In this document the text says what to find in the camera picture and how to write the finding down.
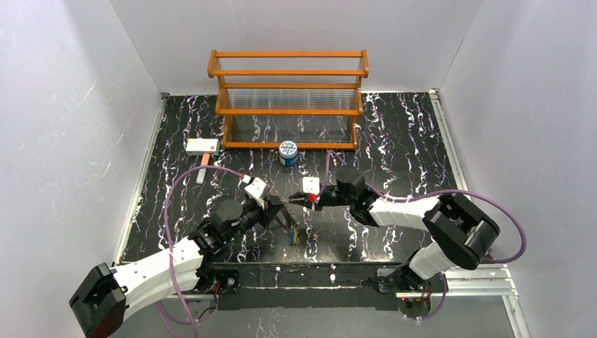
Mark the large silver carabiner keyring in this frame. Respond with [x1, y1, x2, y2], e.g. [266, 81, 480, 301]
[275, 206, 299, 232]

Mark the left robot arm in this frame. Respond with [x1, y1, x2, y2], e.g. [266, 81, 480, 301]
[68, 195, 286, 337]

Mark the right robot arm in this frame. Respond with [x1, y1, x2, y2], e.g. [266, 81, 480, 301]
[289, 173, 501, 288]

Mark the blue round jar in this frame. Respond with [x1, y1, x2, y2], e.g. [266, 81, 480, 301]
[279, 141, 299, 167]

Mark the orange white tube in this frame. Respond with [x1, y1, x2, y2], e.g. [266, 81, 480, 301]
[196, 153, 210, 184]

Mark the white red small box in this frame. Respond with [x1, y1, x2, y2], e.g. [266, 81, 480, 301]
[185, 138, 221, 156]

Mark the orange wooden shelf rack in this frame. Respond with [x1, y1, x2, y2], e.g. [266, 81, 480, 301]
[207, 49, 370, 151]

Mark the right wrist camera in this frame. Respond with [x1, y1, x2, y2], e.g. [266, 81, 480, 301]
[301, 177, 321, 206]

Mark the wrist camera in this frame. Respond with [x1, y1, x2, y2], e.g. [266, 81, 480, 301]
[301, 177, 321, 206]
[241, 174, 270, 210]

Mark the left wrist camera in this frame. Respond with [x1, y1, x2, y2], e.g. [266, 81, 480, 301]
[241, 174, 270, 210]

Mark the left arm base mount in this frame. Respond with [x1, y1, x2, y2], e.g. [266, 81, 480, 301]
[176, 268, 240, 295]

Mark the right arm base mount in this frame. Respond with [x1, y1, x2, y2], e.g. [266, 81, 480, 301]
[361, 273, 444, 298]

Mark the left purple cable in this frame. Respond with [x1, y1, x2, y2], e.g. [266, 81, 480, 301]
[156, 165, 248, 338]

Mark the purple cable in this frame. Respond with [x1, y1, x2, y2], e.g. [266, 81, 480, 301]
[322, 149, 528, 320]
[156, 165, 248, 338]

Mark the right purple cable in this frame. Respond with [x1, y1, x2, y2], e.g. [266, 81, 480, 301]
[322, 149, 528, 320]

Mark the aluminium frame rail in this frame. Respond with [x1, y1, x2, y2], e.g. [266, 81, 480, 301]
[95, 264, 520, 299]

